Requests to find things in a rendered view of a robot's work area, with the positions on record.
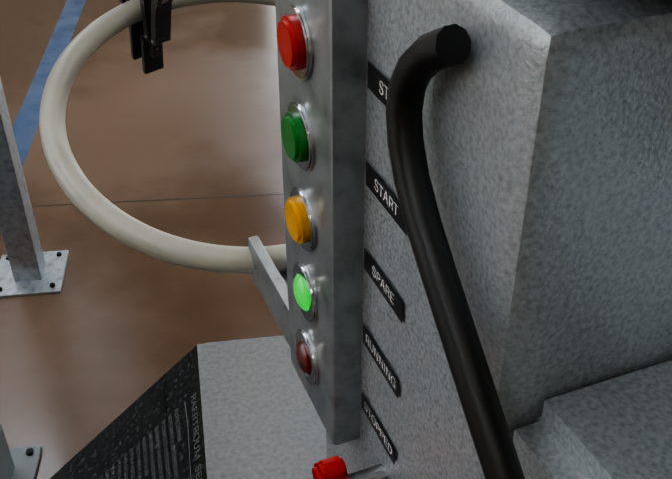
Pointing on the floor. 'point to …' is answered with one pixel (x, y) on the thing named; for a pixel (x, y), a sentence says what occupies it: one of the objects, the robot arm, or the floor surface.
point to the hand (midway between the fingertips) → (146, 44)
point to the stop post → (22, 227)
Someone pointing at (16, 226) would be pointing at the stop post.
